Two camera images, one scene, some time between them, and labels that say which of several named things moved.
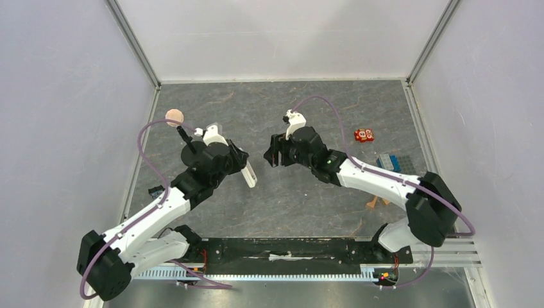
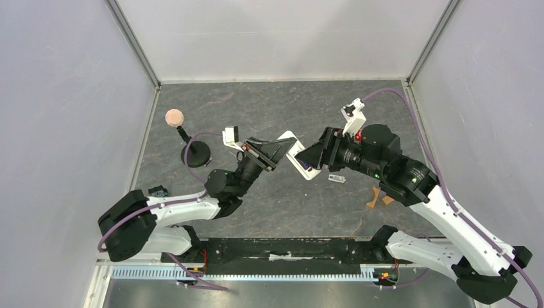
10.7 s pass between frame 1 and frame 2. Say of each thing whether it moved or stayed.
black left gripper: moved
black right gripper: moved
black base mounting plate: stayed
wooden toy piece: stayed
